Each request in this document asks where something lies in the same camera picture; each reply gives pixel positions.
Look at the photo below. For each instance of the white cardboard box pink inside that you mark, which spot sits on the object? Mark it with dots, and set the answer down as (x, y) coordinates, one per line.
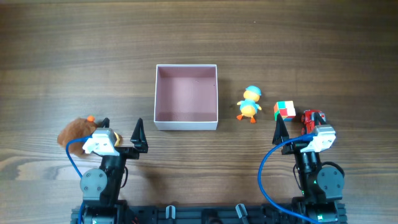
(186, 97)

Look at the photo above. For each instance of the brown plush toy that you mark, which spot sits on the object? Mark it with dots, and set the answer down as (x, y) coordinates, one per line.
(78, 128)

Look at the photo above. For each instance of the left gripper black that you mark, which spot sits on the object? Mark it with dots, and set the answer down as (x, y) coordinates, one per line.
(130, 152)

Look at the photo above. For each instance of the multicoloured puzzle cube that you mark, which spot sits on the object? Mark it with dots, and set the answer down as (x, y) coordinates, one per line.
(285, 109)

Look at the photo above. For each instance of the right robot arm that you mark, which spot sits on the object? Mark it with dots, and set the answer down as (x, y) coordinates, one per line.
(321, 183)

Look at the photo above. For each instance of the red toy fire truck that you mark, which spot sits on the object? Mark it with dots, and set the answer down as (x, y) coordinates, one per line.
(308, 120)

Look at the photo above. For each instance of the yellow duck toy blue hat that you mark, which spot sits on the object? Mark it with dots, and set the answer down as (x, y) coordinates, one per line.
(248, 106)

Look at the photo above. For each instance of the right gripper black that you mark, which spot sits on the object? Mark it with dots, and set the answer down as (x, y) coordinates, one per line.
(295, 148)

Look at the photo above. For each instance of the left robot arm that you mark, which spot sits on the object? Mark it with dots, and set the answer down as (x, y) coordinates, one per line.
(101, 186)

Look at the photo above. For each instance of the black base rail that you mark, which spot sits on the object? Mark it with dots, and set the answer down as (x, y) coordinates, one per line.
(156, 215)

